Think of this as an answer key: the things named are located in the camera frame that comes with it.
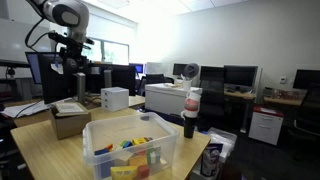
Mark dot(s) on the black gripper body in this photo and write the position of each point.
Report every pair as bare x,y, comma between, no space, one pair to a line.
72,51

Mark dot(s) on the brown cardboard box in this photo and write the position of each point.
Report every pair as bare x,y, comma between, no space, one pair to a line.
70,126

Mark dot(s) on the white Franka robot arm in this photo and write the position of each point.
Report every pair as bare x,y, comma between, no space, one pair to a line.
68,15

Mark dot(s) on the white small drawer box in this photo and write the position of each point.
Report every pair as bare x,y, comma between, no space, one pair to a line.
115,99

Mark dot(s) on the white tag on monitor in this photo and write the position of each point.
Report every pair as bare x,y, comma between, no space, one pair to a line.
57,68

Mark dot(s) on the black Dell monitor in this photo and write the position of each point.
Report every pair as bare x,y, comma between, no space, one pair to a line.
56,86

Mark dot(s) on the window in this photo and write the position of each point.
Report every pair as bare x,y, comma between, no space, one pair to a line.
110,52

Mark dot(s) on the black wide monitor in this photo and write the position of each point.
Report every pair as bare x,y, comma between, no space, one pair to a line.
121,78

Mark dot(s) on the small monitor with blue screen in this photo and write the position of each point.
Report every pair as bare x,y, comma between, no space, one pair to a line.
138,68

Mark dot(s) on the white papers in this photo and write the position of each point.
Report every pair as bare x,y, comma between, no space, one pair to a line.
25,109

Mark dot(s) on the clear plastic storage bin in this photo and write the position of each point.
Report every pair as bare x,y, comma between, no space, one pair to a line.
133,128

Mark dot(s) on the small orange block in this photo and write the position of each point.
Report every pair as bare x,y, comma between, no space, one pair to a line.
109,146

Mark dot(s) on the small green block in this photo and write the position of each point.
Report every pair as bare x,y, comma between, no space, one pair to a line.
123,143

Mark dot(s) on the dark blue flat block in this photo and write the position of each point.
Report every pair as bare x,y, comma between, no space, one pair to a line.
101,151

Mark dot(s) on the white low cabinet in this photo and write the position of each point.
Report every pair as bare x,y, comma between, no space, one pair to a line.
165,100

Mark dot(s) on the small blue block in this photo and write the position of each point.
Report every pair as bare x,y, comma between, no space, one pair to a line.
127,144

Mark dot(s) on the black background monitor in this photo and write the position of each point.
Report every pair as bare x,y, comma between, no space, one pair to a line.
240,76
179,69
306,79

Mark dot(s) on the white cup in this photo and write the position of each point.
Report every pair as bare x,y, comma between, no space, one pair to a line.
187,85

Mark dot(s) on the large blue block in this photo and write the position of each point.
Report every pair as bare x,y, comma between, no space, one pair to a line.
106,168

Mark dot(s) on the grey desk fan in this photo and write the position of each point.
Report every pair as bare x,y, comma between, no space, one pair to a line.
191,70

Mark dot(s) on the yellow printed block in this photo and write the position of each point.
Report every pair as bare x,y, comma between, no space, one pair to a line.
124,172

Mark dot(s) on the green and white block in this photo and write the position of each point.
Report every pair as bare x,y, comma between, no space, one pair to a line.
153,156

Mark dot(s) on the black bottle with white sleeve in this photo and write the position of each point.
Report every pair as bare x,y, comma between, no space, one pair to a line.
191,115

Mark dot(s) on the red block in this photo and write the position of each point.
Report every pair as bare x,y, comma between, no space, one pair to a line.
143,171

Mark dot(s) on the tall black chair back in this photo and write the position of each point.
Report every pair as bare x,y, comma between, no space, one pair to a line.
212,90

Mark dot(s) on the clear plastic floor bin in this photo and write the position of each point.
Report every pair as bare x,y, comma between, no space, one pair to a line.
222,138

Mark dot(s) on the dark printed bag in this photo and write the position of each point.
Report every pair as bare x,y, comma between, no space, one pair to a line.
210,160

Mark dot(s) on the wooden background desk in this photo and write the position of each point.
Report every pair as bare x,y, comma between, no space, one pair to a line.
283,101
240,95

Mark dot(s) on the white cabinet with red top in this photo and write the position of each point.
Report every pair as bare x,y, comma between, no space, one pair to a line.
266,126

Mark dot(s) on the clutter on background desk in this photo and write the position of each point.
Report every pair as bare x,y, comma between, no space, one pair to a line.
283,94

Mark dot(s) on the black mesh office chair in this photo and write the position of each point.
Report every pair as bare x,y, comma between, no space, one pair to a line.
307,115

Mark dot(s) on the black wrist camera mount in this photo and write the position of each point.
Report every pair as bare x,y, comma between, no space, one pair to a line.
65,37

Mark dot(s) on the white wall thermostat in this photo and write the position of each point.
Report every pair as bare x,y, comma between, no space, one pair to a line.
283,80

